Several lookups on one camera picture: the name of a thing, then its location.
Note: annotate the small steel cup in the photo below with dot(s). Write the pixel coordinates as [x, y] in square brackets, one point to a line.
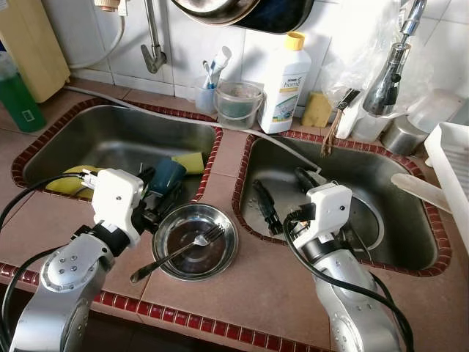
[403, 138]

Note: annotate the bright yellow sponge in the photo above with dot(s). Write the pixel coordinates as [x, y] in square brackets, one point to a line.
[192, 163]

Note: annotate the stainless steel sink basin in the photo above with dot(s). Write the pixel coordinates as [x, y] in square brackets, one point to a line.
[110, 139]
[352, 158]

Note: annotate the clear plastic cup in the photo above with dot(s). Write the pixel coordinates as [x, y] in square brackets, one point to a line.
[372, 128]

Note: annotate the blue toothbrush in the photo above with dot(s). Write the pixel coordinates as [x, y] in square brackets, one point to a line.
[211, 75]

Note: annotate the steel pot lid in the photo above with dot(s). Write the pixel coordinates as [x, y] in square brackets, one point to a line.
[370, 220]

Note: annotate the white tube valve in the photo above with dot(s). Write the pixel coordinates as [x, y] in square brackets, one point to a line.
[110, 5]

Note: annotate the white dish rack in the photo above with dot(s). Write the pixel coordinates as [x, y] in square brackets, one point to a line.
[447, 169]

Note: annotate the beige water purifier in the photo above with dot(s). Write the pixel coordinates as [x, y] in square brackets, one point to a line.
[37, 51]

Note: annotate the steel wall tap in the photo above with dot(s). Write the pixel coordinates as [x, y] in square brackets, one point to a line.
[152, 37]

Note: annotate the chrome pull-out faucet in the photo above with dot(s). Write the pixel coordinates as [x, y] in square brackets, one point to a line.
[385, 81]

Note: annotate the translucent plastic container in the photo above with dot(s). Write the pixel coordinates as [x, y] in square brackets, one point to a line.
[436, 108]

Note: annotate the clear plastic bag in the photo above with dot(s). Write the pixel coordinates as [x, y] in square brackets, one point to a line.
[355, 51]

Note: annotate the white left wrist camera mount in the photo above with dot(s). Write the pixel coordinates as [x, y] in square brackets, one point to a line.
[117, 202]

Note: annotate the clear small plastic bucket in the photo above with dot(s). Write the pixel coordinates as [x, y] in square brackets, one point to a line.
[239, 108]

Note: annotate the steel fork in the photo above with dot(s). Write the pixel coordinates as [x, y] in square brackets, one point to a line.
[176, 253]

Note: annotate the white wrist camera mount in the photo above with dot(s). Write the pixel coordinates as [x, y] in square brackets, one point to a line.
[326, 209]
[117, 202]

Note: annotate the dull yellow sponge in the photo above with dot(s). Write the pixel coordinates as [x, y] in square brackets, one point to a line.
[317, 110]

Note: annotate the clear toothbrush cup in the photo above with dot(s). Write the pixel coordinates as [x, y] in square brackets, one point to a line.
[206, 99]

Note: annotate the yellow plastic bowl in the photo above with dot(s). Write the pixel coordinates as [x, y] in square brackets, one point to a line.
[66, 187]

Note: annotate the white water tube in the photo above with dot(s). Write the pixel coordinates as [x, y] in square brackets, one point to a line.
[119, 29]

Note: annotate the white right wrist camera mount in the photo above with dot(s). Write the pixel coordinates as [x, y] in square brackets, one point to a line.
[326, 209]

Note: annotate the green dish soap bottle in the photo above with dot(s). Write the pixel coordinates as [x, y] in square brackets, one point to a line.
[18, 103]

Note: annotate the white black-topped dish brush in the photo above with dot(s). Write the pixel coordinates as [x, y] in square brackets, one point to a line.
[355, 121]

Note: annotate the stainless steel bowl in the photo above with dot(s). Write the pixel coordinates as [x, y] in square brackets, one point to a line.
[212, 257]

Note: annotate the white yellow-capped detergent bottle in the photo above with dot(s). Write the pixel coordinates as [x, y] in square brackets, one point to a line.
[284, 88]

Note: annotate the teal rabbit mug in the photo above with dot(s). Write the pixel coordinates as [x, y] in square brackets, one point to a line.
[170, 176]

